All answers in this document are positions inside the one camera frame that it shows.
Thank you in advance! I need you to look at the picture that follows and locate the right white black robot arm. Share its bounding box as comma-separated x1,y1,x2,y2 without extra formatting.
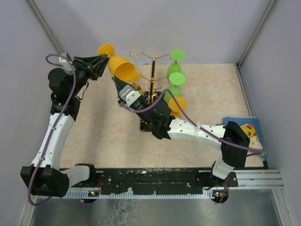
112,77,250,186

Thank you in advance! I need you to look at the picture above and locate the clear wine glass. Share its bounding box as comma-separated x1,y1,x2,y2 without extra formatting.
128,49,141,67

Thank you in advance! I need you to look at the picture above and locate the green plastic wine glass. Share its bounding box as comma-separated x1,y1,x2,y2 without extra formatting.
166,49,185,76
166,72,186,97

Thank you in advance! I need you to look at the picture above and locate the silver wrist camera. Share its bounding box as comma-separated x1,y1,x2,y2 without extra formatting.
118,88,140,107
59,52,72,72

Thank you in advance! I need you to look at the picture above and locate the black mounting rail base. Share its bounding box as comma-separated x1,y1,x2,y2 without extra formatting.
66,168,238,203

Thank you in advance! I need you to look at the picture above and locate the blue yellow picture board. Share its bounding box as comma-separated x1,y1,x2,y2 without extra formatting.
222,117,267,161

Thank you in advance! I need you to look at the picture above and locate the gold wine glass rack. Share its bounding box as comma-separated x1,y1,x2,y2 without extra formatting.
141,51,170,103

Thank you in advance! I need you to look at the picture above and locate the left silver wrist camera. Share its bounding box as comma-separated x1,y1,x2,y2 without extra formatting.
59,52,72,72

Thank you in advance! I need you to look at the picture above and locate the green plastic wine glass back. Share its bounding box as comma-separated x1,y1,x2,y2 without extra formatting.
166,72,186,97

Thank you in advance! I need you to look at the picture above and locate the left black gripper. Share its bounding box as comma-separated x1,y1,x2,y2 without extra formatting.
69,53,110,97

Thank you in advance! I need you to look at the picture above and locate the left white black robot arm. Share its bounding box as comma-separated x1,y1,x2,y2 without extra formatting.
20,53,109,199

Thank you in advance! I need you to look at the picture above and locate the orange plastic wine glass back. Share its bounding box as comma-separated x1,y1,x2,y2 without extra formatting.
132,82,144,96

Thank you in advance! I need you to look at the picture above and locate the green plastic wine glass front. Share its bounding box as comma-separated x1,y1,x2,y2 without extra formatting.
166,49,185,76

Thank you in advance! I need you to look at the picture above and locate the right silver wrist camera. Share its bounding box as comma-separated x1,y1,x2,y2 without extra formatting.
118,88,140,107

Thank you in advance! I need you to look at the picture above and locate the orange plastic wine glass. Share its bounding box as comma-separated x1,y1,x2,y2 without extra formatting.
97,44,141,83
168,97,187,119
132,82,144,96

